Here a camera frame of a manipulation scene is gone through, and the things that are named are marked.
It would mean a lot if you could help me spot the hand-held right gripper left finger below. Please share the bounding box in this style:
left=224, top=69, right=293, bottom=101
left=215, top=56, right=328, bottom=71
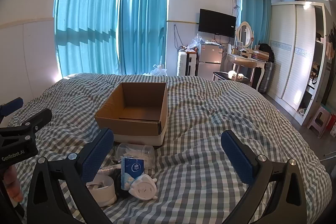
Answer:
left=26, top=128, right=114, bottom=224

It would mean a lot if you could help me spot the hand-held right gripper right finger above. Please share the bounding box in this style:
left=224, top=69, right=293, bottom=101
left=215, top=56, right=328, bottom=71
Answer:
left=220, top=130, right=307, bottom=224

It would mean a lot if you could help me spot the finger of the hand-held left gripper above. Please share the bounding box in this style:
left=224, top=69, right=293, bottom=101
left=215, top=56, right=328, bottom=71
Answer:
left=0, top=97, right=24, bottom=120
left=0, top=108, right=53, bottom=144

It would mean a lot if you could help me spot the blue tissue pack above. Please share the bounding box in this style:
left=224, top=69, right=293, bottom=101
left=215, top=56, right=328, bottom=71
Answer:
left=120, top=156, right=145, bottom=190

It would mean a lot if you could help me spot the clear plastic cup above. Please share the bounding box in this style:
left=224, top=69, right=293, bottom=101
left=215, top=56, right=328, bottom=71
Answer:
left=114, top=143, right=155, bottom=170

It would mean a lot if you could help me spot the brown cardboard box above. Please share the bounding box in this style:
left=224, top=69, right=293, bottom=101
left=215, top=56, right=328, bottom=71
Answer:
left=94, top=82, right=168, bottom=146

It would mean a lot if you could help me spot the white cup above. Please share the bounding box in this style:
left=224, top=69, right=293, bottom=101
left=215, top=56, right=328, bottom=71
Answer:
left=86, top=174, right=117, bottom=207

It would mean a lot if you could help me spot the person's left hand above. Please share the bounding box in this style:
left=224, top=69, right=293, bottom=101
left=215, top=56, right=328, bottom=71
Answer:
left=4, top=165, right=24, bottom=203

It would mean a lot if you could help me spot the grey checkered blanket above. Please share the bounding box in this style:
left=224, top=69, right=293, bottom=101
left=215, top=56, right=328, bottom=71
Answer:
left=7, top=73, right=332, bottom=224

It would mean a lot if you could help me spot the black padded bench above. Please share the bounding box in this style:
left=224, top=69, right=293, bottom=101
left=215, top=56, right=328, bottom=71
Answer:
left=212, top=71, right=252, bottom=86

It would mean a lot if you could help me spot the grey suitcase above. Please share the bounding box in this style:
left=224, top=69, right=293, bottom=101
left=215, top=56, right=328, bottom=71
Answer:
left=259, top=61, right=275, bottom=94

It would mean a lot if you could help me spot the wooden chair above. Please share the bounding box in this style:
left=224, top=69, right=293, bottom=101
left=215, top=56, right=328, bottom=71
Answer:
left=231, top=60, right=258, bottom=83

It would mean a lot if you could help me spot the pink plastic stool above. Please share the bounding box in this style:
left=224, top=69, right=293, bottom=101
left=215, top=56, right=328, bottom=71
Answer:
left=307, top=105, right=332, bottom=138

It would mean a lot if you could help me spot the white dressing table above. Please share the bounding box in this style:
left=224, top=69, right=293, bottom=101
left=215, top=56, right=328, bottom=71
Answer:
left=226, top=52, right=268, bottom=93

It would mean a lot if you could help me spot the clear plastic bag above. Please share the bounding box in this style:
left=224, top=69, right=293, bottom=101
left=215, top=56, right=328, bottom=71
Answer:
left=151, top=64, right=168, bottom=77

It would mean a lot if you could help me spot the silver fridge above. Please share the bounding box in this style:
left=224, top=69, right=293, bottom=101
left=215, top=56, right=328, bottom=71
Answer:
left=197, top=43, right=225, bottom=80

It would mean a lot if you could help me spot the white suitcase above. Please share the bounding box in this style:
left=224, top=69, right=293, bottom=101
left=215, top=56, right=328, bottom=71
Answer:
left=177, top=51, right=197, bottom=77

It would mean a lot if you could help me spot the wide teal curtain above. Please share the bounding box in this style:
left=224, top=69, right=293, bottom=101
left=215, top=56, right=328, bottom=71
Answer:
left=54, top=0, right=120, bottom=77

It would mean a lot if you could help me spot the black bag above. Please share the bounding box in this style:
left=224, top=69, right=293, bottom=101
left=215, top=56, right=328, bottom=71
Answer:
left=259, top=43, right=275, bottom=63

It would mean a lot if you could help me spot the white sliding wardrobe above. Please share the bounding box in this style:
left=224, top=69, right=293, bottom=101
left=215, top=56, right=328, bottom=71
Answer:
left=259, top=1, right=331, bottom=126

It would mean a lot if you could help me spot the white oval mirror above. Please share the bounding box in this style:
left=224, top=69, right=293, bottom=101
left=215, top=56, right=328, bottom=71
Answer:
left=235, top=21, right=255, bottom=48

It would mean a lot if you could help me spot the narrow teal curtain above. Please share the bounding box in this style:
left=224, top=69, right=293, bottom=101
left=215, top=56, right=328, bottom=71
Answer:
left=240, top=0, right=273, bottom=42

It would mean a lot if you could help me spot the black wall television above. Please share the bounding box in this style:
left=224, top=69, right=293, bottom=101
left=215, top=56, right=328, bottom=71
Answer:
left=198, top=8, right=237, bottom=38

